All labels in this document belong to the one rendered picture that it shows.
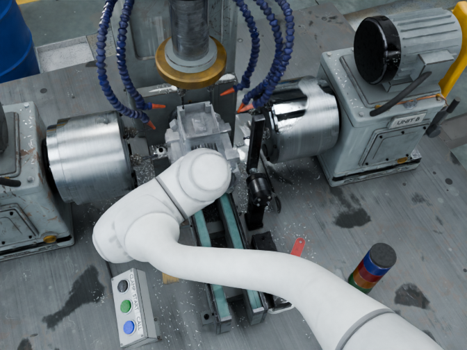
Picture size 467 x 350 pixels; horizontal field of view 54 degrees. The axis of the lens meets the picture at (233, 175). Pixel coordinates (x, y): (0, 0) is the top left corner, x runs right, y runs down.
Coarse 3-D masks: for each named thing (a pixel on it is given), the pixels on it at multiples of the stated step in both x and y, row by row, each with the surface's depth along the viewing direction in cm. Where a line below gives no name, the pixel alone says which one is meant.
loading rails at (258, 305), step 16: (224, 192) 142; (224, 208) 139; (240, 208) 151; (192, 224) 135; (208, 224) 144; (224, 224) 141; (240, 224) 136; (208, 240) 134; (240, 240) 134; (208, 288) 125; (224, 288) 134; (240, 288) 134; (208, 304) 135; (224, 304) 124; (256, 304) 124; (208, 320) 131; (224, 320) 120; (256, 320) 130
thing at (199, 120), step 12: (192, 108) 133; (204, 108) 134; (180, 120) 128; (192, 120) 131; (204, 120) 132; (216, 120) 129; (180, 132) 133; (192, 132) 130; (204, 132) 130; (216, 132) 126; (192, 144) 128; (204, 144) 129
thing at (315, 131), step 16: (288, 80) 138; (304, 80) 137; (320, 80) 139; (256, 96) 142; (272, 96) 132; (288, 96) 132; (304, 96) 132; (320, 96) 133; (240, 112) 141; (256, 112) 142; (272, 112) 130; (288, 112) 130; (304, 112) 131; (320, 112) 132; (336, 112) 134; (272, 128) 133; (288, 128) 131; (304, 128) 132; (320, 128) 133; (336, 128) 136; (272, 144) 136; (288, 144) 133; (304, 144) 135; (320, 144) 137; (272, 160) 141; (288, 160) 142
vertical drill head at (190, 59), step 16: (176, 0) 97; (176, 16) 101; (192, 16) 100; (208, 16) 105; (176, 32) 105; (192, 32) 104; (208, 32) 109; (160, 48) 116; (176, 48) 109; (192, 48) 108; (208, 48) 113; (160, 64) 113; (176, 64) 111; (192, 64) 110; (208, 64) 112; (224, 64) 114; (176, 80) 111; (192, 80) 111; (208, 80) 112
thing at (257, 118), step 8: (256, 120) 116; (264, 120) 116; (256, 128) 118; (256, 136) 121; (256, 144) 125; (248, 152) 130; (256, 152) 128; (248, 160) 132; (256, 160) 132; (248, 168) 134; (256, 168) 135
